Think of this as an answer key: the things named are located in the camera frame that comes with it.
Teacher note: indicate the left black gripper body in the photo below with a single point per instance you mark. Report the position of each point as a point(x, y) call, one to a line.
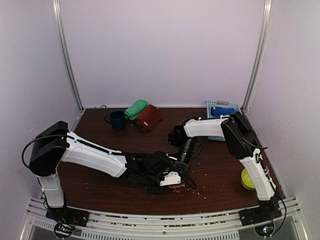
point(150, 179)

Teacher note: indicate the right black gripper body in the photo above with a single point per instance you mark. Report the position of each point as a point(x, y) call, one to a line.
point(182, 165)

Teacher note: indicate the orange patterned towel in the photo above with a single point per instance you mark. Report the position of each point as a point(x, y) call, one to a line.
point(177, 186)

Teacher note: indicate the blue towel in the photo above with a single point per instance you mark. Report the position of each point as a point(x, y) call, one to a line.
point(217, 111)

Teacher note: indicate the light blue plastic basket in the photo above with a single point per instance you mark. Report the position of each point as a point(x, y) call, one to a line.
point(217, 134)

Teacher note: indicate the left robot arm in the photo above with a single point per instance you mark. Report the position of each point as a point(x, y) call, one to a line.
point(58, 144)

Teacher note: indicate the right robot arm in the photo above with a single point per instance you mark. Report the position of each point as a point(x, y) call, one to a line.
point(242, 144)

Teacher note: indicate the brown rolled towel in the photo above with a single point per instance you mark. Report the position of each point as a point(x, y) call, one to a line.
point(149, 118)

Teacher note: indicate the yellow-green bowl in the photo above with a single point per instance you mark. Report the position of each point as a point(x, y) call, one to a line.
point(246, 180)

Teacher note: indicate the green rolled towel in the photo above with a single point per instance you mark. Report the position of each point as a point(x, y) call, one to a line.
point(133, 111)

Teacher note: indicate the dark blue mug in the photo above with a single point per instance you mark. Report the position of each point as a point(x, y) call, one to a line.
point(116, 119)

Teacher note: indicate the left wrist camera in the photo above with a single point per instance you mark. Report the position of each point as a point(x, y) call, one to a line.
point(172, 178)

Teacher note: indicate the front aluminium rail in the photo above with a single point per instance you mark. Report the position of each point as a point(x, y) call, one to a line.
point(222, 225)

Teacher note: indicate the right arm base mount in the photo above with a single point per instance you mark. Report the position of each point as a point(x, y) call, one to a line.
point(263, 220)

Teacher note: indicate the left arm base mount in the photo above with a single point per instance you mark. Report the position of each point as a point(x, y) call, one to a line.
point(67, 220)

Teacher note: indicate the right aluminium frame post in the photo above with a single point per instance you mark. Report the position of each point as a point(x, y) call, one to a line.
point(261, 45)

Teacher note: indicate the aluminium frame post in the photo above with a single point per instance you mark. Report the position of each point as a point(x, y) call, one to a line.
point(65, 53)
point(261, 45)

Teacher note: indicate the left aluminium frame post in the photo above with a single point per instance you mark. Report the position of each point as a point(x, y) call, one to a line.
point(65, 53)

